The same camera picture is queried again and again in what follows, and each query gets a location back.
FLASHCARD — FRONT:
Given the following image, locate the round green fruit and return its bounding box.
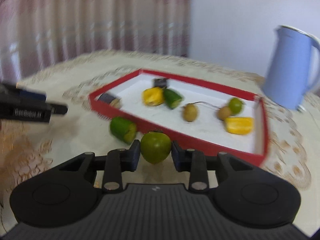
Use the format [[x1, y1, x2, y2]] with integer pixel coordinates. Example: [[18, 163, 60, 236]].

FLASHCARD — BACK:
[[140, 132, 171, 165], [228, 98, 244, 115]]

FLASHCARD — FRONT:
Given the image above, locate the dark sugarcane piece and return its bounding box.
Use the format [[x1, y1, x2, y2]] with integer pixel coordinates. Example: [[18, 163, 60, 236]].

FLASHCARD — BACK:
[[98, 92, 122, 109], [153, 78, 168, 89]]

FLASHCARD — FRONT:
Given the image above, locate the green cut cucumber piece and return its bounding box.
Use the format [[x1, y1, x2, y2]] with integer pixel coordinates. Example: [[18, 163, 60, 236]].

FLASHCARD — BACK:
[[110, 116, 137, 145]]

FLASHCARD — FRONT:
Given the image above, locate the cream gold embroidered tablecloth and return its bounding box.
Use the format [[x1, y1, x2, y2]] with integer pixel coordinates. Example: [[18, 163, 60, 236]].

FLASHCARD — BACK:
[[1, 50, 319, 235]]

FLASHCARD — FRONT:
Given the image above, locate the brown round longan fruit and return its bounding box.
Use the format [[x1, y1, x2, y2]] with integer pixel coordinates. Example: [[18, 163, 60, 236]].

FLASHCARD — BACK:
[[182, 103, 199, 122]]

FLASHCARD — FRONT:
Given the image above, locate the red cardboard box tray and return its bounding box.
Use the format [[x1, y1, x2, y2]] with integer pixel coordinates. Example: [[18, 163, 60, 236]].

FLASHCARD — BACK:
[[89, 69, 269, 166]]

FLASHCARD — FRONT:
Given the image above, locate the yellow fruit piece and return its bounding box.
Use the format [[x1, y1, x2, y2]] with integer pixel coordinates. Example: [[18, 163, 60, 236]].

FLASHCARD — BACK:
[[224, 117, 254, 135], [142, 87, 164, 106]]

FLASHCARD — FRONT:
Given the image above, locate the dark green fruit piece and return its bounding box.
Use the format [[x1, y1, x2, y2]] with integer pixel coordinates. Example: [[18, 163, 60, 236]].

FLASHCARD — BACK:
[[163, 88, 183, 109]]

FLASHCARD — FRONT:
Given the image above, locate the pink floral curtain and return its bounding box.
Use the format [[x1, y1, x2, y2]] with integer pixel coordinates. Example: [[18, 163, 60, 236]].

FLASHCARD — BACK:
[[1, 0, 190, 81]]

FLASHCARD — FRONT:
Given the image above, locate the light blue electric kettle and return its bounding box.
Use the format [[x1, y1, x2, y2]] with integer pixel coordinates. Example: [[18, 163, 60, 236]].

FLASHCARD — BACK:
[[261, 25, 319, 110]]

